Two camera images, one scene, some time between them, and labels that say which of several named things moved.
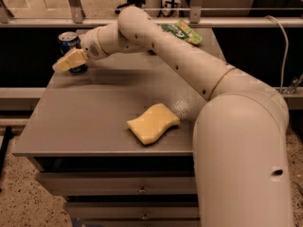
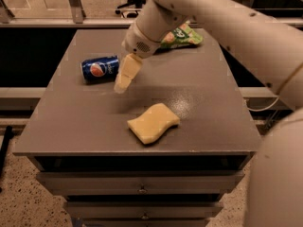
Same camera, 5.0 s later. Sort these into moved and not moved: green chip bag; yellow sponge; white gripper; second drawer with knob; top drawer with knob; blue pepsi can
Moved: white gripper; blue pepsi can
Not moved: green chip bag; yellow sponge; second drawer with knob; top drawer with knob
